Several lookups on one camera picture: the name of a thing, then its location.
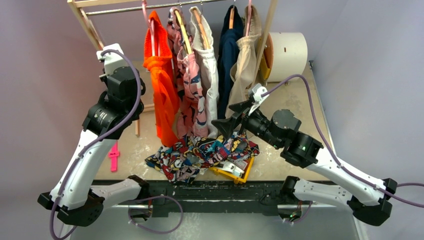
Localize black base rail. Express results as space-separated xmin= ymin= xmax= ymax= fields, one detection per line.
xmin=127 ymin=179 xmax=314 ymax=220

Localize loose purple cable loop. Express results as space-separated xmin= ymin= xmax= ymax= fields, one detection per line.
xmin=127 ymin=195 xmax=184 ymax=235

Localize pink hanger under beige shorts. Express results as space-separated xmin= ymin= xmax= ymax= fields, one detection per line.
xmin=245 ymin=0 xmax=252 ymax=37

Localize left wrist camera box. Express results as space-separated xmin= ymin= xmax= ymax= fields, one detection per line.
xmin=96 ymin=43 xmax=129 ymax=75

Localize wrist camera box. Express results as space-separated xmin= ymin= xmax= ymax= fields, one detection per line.
xmin=96 ymin=43 xmax=129 ymax=75
xmin=248 ymin=83 xmax=268 ymax=116

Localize wooden clothes rack frame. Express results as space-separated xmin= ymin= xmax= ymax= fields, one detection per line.
xmin=67 ymin=0 xmax=279 ymax=137

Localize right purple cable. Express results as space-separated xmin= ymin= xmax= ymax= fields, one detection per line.
xmin=261 ymin=74 xmax=424 ymax=209

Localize white shorts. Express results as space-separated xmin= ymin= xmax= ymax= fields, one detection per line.
xmin=189 ymin=6 xmax=219 ymax=138

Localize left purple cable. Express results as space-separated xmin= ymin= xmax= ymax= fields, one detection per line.
xmin=49 ymin=49 xmax=143 ymax=240

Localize metal hanging rail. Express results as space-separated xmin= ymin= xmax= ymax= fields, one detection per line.
xmin=86 ymin=0 xmax=225 ymax=16

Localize white cylindrical drum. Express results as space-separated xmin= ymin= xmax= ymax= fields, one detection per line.
xmin=259 ymin=32 xmax=308 ymax=83

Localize navy blue shorts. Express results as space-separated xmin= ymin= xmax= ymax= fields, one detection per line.
xmin=217 ymin=6 xmax=244 ymax=119

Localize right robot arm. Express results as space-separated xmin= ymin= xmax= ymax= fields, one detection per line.
xmin=212 ymin=101 xmax=397 ymax=226

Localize pink patterned shorts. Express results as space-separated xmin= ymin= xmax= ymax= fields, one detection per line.
xmin=166 ymin=7 xmax=208 ymax=138

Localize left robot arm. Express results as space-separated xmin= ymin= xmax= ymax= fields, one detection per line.
xmin=37 ymin=66 xmax=149 ymax=227

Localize colourful comic print shorts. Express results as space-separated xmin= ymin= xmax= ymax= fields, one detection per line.
xmin=145 ymin=132 xmax=260 ymax=184

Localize beige shorts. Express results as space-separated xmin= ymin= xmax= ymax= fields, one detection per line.
xmin=228 ymin=4 xmax=262 ymax=106

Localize yellow plastic bin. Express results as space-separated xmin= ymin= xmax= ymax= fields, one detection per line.
xmin=209 ymin=157 xmax=255 ymax=184

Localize pink hanger under orange shorts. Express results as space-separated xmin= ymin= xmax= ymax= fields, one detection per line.
xmin=141 ymin=0 xmax=159 ymax=56

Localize white items in bin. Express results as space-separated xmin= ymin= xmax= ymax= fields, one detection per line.
xmin=218 ymin=161 xmax=245 ymax=178

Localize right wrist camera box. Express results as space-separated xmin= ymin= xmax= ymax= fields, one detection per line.
xmin=248 ymin=83 xmax=268 ymax=116

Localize pink plastic clip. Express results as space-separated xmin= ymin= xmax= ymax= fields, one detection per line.
xmin=108 ymin=141 xmax=121 ymax=172

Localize orange wooden hanger navy shorts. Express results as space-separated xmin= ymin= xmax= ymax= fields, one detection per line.
xmin=228 ymin=4 xmax=235 ymax=29

